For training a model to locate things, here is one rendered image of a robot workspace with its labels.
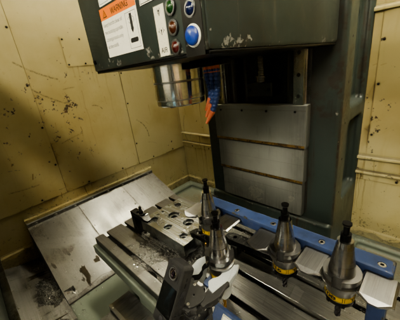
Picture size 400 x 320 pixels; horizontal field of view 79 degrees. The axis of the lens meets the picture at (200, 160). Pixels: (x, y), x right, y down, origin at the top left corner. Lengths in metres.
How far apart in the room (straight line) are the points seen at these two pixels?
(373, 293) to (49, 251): 1.48
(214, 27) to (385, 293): 0.52
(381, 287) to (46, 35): 1.73
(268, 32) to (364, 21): 0.81
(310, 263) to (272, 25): 0.50
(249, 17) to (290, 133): 0.65
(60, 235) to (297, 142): 1.39
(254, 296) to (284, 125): 0.66
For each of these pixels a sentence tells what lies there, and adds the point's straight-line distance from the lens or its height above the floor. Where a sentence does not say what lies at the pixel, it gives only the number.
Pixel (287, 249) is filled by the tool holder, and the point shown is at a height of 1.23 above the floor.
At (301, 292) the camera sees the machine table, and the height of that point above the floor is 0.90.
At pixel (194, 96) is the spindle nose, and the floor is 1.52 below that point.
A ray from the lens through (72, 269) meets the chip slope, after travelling 1.56.
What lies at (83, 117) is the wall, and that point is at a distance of 1.73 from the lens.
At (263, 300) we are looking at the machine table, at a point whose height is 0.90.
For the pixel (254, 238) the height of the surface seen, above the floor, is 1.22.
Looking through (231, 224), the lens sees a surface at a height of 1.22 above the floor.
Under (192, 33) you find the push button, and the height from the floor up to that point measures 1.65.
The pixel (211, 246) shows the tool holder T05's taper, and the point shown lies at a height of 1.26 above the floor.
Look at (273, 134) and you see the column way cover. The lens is 1.13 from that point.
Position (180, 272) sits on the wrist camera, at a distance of 0.46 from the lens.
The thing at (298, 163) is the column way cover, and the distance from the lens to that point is 1.13.
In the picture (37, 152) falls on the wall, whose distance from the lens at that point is 1.67.
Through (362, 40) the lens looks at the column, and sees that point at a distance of 1.36.
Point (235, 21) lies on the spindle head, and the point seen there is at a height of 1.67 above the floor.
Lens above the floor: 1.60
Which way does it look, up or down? 21 degrees down
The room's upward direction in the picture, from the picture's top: 7 degrees counter-clockwise
